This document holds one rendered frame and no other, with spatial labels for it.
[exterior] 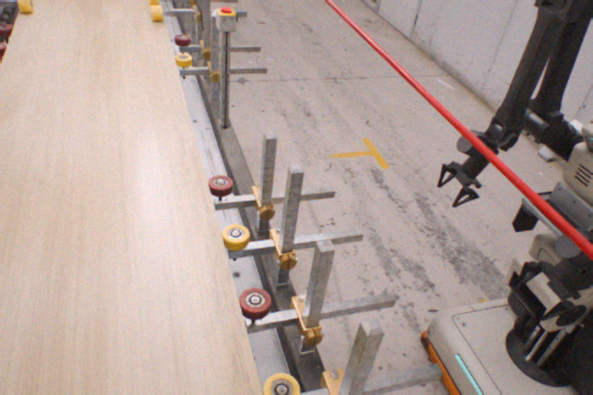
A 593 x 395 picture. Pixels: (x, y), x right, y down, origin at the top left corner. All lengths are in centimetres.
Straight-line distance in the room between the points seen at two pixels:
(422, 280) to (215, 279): 161
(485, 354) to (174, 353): 136
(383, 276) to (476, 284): 51
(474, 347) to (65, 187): 162
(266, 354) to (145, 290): 43
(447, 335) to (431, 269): 70
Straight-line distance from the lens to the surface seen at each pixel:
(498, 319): 231
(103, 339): 122
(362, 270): 266
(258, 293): 127
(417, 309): 258
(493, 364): 215
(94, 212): 153
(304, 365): 140
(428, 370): 131
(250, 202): 167
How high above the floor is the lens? 187
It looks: 39 degrees down
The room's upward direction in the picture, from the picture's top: 8 degrees clockwise
